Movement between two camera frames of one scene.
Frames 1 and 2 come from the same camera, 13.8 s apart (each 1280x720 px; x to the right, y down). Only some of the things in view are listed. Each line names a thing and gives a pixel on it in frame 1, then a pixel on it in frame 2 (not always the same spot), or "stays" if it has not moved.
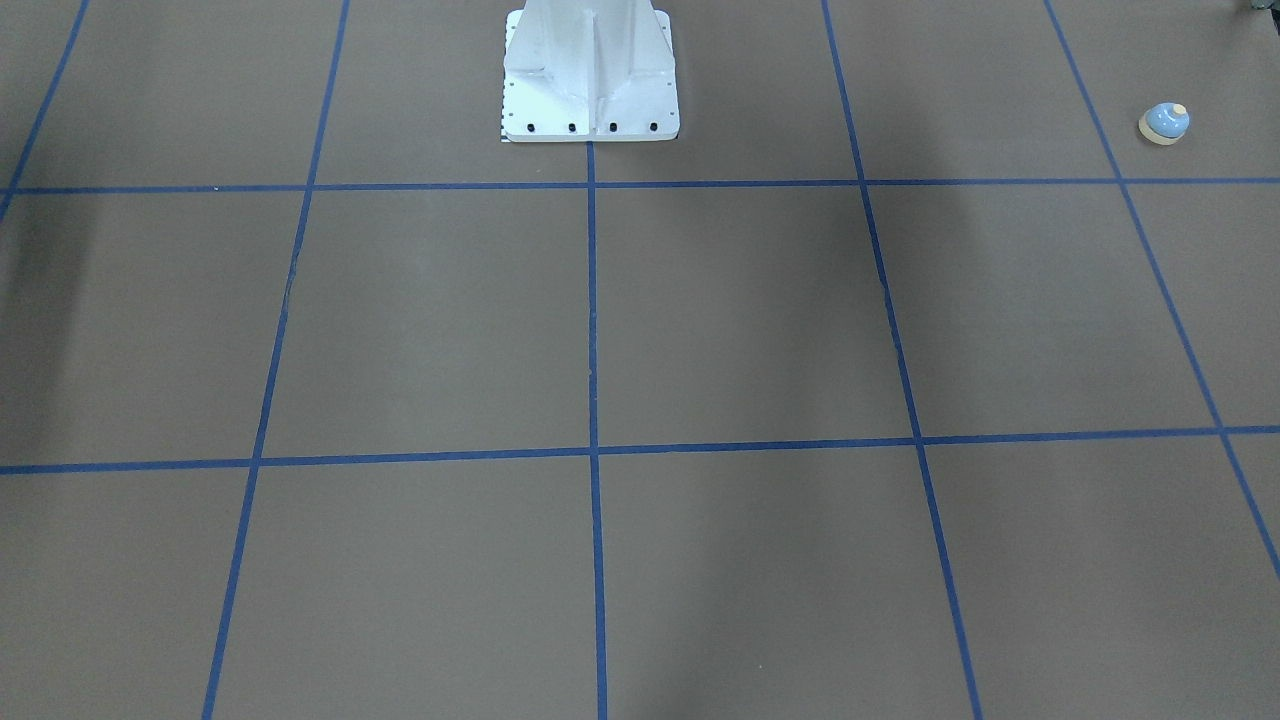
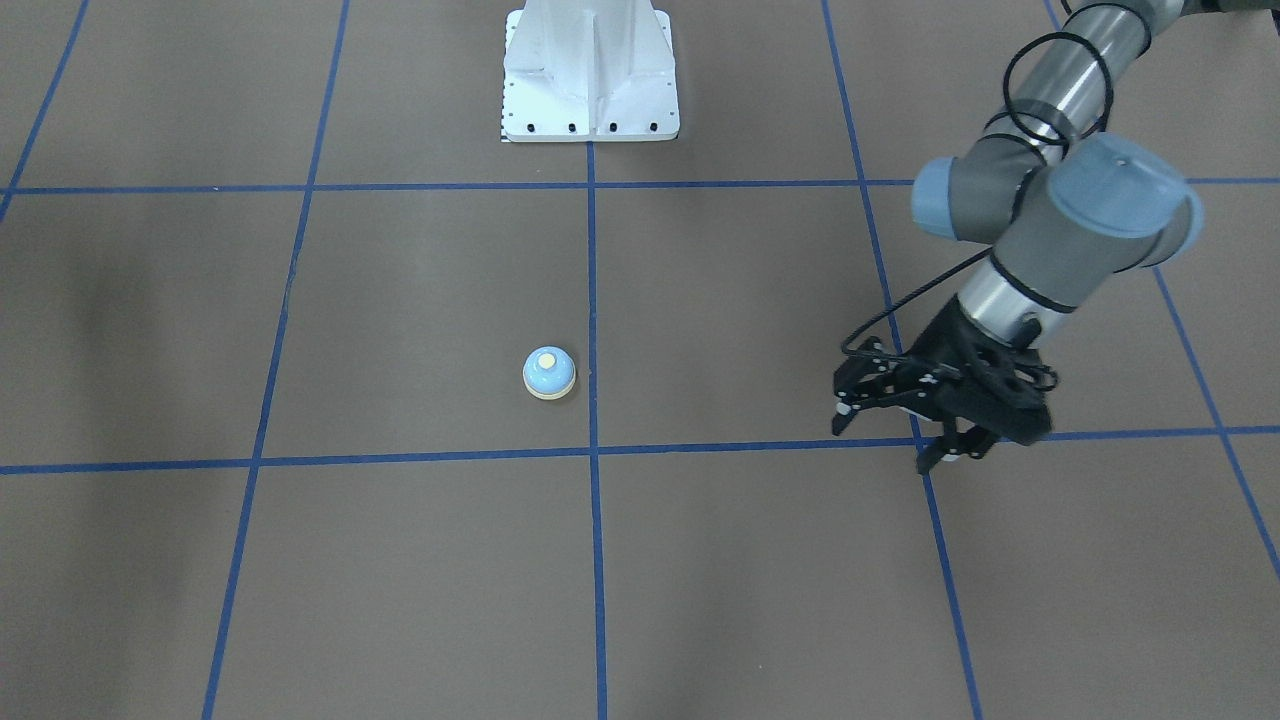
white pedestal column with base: x=589 y=71 stays
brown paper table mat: x=913 y=383 stays
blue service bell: x=1164 y=123 to x=549 y=372
